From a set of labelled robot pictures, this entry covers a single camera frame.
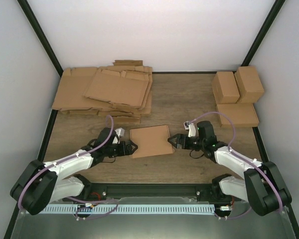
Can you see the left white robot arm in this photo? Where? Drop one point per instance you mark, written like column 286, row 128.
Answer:
column 43, row 183

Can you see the folded cardboard box back left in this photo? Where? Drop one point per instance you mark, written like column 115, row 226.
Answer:
column 224, row 88

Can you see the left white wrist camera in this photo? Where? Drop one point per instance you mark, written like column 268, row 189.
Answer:
column 119, row 133

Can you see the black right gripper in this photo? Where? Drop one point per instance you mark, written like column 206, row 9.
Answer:
column 177, row 145

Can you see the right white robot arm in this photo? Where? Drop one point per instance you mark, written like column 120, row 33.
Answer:
column 260, row 184

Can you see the stack of flat cardboard sheets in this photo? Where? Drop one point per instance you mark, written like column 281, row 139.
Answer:
column 122, row 90

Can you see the left black frame post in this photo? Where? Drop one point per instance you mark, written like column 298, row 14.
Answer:
column 28, row 12

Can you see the brown cardboard box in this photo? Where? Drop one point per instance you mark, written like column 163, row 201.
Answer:
column 151, row 141

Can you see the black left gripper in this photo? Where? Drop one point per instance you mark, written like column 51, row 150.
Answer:
column 132, row 143

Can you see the folded cardboard box front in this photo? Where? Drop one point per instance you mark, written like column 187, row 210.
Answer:
column 241, row 115

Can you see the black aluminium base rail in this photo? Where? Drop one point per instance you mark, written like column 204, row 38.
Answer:
column 202, row 192

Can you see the light blue slotted cable duct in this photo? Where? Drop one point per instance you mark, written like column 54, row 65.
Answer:
column 188, row 209

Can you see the black frame post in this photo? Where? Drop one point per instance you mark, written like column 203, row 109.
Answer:
column 269, row 20
column 28, row 12

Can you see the folded cardboard box back right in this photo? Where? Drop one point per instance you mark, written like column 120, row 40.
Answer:
column 249, row 84

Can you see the right black frame post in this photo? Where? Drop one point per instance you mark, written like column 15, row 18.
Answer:
column 269, row 20

